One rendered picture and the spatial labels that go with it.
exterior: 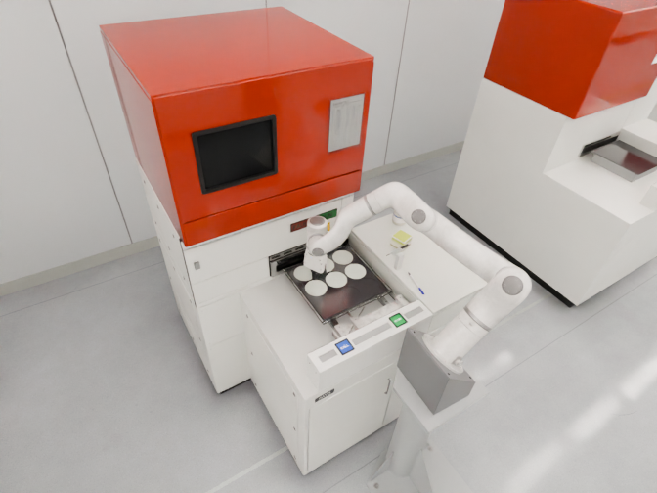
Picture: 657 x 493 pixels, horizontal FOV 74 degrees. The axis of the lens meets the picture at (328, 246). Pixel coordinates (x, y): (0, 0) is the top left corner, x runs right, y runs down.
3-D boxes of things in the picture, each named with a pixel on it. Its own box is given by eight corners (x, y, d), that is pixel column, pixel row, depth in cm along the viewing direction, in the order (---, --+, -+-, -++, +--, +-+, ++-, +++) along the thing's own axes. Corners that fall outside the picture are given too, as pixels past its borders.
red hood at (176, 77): (135, 157, 211) (98, 24, 171) (284, 122, 245) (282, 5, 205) (186, 248, 165) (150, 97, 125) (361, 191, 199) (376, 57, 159)
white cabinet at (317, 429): (250, 385, 258) (238, 293, 204) (380, 321, 299) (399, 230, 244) (304, 485, 219) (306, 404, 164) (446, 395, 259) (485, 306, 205)
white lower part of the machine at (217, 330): (180, 317, 293) (153, 222, 238) (287, 274, 327) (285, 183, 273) (219, 402, 250) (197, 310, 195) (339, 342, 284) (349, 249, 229)
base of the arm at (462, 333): (469, 378, 163) (504, 343, 158) (444, 370, 150) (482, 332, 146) (439, 340, 176) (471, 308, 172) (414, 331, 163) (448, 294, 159)
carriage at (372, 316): (331, 335, 184) (331, 331, 182) (399, 302, 199) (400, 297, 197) (341, 348, 179) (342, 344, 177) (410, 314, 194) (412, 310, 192)
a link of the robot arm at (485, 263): (515, 309, 149) (515, 304, 164) (539, 282, 146) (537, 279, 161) (401, 223, 165) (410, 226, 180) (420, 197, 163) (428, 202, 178)
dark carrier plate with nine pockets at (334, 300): (285, 269, 205) (285, 269, 205) (346, 246, 220) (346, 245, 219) (324, 320, 184) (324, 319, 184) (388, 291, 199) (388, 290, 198)
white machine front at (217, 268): (195, 305, 197) (178, 238, 170) (345, 246, 231) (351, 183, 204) (197, 309, 195) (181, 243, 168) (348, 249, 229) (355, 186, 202)
